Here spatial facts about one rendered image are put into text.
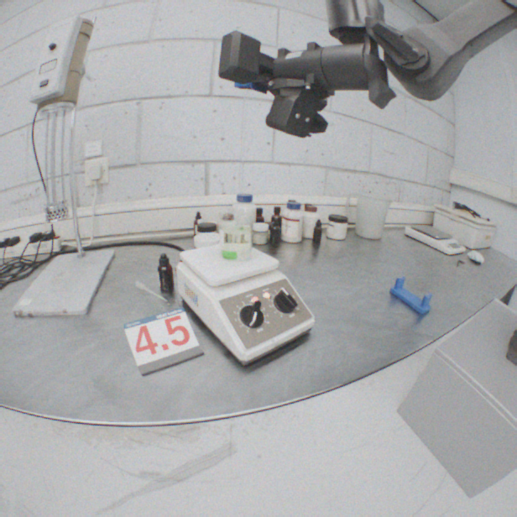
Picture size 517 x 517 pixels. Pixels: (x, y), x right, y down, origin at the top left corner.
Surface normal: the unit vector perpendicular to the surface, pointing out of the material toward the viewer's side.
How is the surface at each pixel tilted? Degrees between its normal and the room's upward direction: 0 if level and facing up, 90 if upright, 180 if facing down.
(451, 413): 90
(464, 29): 93
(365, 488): 0
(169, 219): 90
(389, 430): 0
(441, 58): 93
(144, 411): 0
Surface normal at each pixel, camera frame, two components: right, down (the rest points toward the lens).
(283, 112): -0.68, 0.22
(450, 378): -0.95, 0.08
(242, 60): 0.72, 0.29
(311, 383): 0.04, -0.92
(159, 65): 0.31, 0.38
